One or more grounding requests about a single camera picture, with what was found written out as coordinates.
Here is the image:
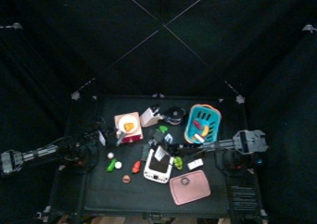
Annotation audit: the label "black toy jar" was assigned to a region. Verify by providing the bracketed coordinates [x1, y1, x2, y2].
[164, 106, 188, 126]

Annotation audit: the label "light green toy vegetable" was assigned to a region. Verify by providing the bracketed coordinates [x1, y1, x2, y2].
[173, 156, 185, 171]

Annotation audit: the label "white toy kitchen scale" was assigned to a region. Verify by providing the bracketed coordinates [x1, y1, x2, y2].
[142, 148, 176, 184]

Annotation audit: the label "red toy pepper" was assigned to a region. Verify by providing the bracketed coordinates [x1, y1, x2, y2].
[131, 160, 143, 175]

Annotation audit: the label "pink plastic tray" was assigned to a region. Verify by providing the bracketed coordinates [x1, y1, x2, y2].
[169, 169, 212, 206]

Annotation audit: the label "white pan grey handle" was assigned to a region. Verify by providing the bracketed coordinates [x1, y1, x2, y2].
[115, 115, 139, 147]

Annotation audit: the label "teal basket orange handles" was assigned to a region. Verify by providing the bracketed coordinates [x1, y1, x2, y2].
[184, 104, 224, 144]

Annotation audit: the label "red toy food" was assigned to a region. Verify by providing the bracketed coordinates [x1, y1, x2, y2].
[192, 119, 205, 131]

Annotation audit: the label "small white box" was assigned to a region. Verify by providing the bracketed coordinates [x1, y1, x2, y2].
[188, 158, 205, 171]

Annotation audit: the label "white knife block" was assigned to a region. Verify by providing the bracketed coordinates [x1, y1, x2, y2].
[139, 106, 164, 128]

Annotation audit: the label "white toy food block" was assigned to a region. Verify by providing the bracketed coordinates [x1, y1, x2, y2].
[193, 133, 208, 143]

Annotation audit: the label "green toy cucumber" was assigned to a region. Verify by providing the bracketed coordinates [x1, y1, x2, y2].
[106, 157, 119, 173]

